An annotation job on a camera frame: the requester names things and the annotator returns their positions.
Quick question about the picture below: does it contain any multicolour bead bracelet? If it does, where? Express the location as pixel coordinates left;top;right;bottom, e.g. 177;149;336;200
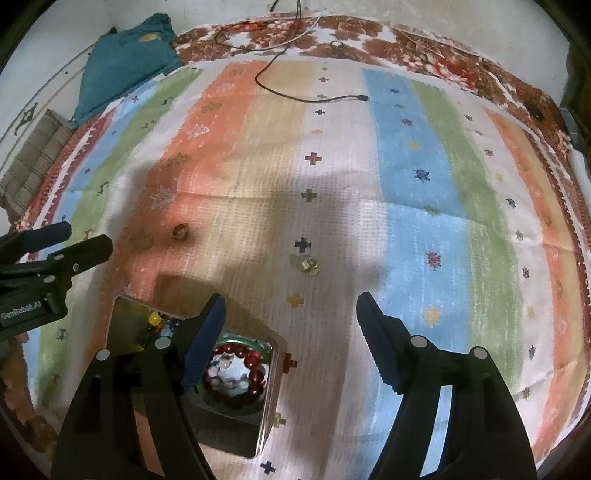
138;310;184;349

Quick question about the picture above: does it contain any white pink bead bracelet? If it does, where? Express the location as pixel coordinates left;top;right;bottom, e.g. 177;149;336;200
204;354;256;393

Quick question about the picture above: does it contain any red bead bracelet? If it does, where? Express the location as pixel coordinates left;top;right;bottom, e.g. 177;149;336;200
202;343;270;409

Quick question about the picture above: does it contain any green jade bangle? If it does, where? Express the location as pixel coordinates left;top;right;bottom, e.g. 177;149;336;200
197;334;273;411

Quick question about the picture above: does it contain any metal tin box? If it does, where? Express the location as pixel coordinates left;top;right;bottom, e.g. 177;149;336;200
107;296;286;458

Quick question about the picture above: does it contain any teal pillow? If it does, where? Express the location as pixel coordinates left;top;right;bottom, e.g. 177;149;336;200
72;13;182;127

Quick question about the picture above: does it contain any striped colourful mat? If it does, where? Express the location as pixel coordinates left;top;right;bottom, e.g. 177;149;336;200
18;57;591;480

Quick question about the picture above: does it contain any black charging cable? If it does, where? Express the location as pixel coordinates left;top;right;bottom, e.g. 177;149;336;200
212;0;371;104

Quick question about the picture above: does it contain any white cable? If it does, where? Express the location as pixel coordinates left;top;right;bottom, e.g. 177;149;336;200
230;6;459;63

